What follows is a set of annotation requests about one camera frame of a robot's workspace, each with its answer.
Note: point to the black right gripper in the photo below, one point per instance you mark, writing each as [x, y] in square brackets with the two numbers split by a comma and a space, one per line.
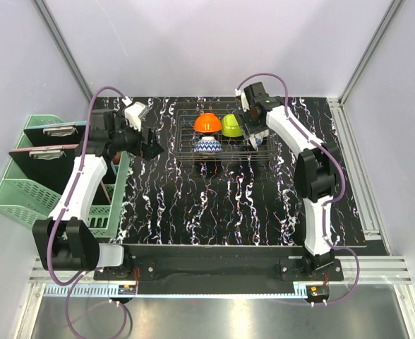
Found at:
[243, 119]

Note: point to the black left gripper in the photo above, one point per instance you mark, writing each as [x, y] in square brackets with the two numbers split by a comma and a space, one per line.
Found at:
[148, 150]

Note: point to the yellow floral scalloped bowl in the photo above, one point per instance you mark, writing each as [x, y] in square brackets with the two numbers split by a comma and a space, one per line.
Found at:
[264, 133]

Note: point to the blue white floral bowl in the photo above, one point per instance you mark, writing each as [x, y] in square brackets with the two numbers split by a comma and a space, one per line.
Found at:
[256, 139]

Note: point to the white bowl dark blue outside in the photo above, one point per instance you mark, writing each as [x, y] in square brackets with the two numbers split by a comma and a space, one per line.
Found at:
[230, 127]

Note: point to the orange bowl white inside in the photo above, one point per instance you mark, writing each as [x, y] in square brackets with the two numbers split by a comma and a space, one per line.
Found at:
[207, 122]

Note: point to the blue white zigzag bowl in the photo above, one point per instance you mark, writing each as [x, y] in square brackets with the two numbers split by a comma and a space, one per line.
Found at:
[207, 144]

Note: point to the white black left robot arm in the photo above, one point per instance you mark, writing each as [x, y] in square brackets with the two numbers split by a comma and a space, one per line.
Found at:
[63, 240]

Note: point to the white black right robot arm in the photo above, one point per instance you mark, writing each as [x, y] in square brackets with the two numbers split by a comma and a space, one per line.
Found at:
[317, 170]

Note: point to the black marble pattern mat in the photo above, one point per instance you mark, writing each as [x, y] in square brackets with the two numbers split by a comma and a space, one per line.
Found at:
[241, 197]

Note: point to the blue edged black clipboard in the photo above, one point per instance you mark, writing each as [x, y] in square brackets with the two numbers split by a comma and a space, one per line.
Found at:
[56, 134]

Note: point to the pink edged black clipboard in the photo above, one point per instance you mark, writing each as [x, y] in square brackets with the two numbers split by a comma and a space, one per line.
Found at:
[50, 166]

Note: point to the green plastic file basket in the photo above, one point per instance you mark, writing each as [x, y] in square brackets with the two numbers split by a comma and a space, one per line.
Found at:
[26, 201]

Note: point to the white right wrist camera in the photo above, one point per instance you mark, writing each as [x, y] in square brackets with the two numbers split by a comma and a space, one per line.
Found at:
[241, 96]

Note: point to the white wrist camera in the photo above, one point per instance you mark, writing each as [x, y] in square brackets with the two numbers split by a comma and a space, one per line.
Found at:
[241, 96]
[135, 113]

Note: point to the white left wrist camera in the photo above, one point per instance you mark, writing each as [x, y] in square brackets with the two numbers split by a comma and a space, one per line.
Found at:
[135, 113]

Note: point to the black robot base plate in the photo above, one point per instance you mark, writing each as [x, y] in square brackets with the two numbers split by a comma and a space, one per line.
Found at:
[152, 268]

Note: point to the aluminium frame rail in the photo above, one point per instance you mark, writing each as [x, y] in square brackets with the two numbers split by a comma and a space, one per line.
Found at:
[380, 270]

